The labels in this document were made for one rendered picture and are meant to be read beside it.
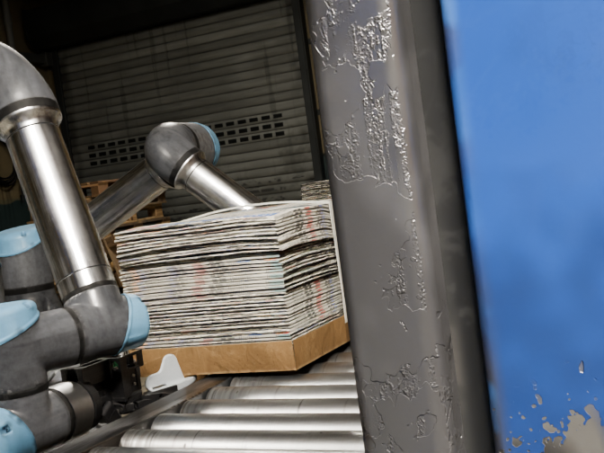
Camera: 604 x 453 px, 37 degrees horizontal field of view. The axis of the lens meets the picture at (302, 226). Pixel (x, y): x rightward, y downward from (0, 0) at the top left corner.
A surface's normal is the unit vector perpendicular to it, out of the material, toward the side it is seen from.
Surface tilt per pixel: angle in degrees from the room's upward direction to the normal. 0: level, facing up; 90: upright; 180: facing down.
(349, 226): 90
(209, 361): 93
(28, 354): 93
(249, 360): 92
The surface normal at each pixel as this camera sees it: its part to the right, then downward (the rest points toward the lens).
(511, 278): -0.43, 0.11
